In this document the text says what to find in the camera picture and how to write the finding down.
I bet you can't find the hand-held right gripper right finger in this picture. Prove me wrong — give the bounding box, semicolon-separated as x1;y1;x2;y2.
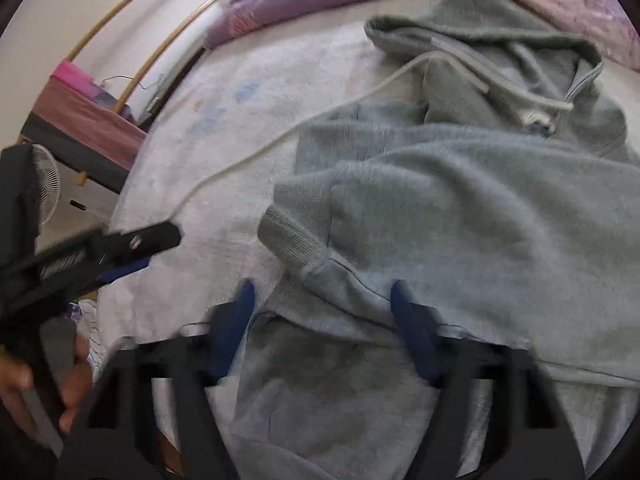
390;280;587;480

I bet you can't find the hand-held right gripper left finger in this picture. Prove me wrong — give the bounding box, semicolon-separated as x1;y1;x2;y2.
57;280;257;480

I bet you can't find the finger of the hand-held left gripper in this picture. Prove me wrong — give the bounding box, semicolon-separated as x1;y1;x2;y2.
35;222;183;295

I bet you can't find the grey hoodie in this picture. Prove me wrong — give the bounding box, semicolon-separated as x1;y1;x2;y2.
227;0;640;480

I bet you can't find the white standing fan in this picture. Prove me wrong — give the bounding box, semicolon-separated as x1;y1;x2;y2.
29;143;61;227

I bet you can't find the white fleece blanket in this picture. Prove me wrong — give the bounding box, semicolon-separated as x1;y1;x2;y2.
90;0;640;480

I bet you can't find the wooden hoop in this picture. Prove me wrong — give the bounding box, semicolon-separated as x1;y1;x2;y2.
66;0;256;113

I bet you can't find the pink floral quilt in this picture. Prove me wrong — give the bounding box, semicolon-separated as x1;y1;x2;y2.
462;0;640;72

